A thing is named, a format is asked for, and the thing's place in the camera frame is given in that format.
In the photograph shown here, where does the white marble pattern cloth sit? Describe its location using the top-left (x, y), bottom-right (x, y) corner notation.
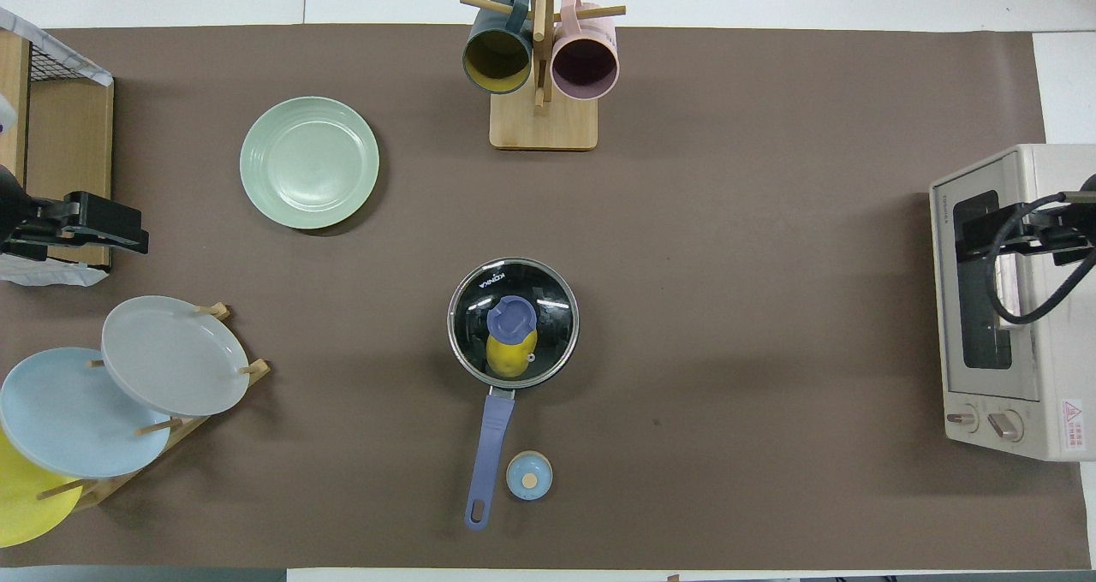
top-left (0, 252), bottom-right (110, 288)
top-left (0, 7), bottom-right (114, 87)

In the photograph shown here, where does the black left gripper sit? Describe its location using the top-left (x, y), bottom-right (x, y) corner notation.
top-left (26, 192), bottom-right (150, 256)

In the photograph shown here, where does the beige toaster oven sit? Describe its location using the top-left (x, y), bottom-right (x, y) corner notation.
top-left (929, 144), bottom-right (1096, 462)

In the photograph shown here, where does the light wooden board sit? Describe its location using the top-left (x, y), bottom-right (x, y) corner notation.
top-left (0, 31), bottom-right (32, 181)

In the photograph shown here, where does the pale green plate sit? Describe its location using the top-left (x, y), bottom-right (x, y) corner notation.
top-left (240, 96), bottom-right (380, 230)

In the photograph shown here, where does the pink mug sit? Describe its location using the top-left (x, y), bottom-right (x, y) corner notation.
top-left (551, 0), bottom-right (620, 102)

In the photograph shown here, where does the grey plate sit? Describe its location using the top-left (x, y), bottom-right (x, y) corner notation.
top-left (101, 296), bottom-right (251, 418)

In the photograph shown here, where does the yellow plate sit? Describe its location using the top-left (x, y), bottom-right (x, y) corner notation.
top-left (0, 428), bottom-right (84, 549)

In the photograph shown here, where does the dark teal mug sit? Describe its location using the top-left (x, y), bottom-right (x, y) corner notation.
top-left (462, 0), bottom-right (535, 95)

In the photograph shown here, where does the brown table mat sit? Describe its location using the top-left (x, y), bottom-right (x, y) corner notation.
top-left (0, 24), bottom-right (1090, 570)

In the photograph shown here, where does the wooden plate rack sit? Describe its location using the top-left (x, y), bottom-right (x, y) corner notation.
top-left (34, 302), bottom-right (272, 510)

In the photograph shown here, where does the wooden mug tree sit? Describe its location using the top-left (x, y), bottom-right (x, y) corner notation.
top-left (460, 0), bottom-right (627, 151)

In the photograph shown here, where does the yellow potato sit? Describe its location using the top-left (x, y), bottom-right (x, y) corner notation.
top-left (485, 330), bottom-right (539, 380)

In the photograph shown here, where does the black pot with purple handle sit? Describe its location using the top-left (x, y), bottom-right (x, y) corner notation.
top-left (447, 258), bottom-right (581, 532)

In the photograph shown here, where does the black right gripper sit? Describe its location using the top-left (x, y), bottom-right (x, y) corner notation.
top-left (955, 192), bottom-right (1096, 266)

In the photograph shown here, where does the black wire basket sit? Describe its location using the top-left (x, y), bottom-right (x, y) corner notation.
top-left (30, 34), bottom-right (112, 83)

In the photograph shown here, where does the light blue plate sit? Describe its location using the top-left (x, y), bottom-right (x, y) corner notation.
top-left (0, 347), bottom-right (172, 479)

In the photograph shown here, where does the glass lid with blue knob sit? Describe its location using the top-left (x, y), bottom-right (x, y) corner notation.
top-left (447, 258), bottom-right (581, 390)

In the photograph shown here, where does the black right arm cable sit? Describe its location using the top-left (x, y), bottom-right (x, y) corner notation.
top-left (985, 192), bottom-right (1096, 326)

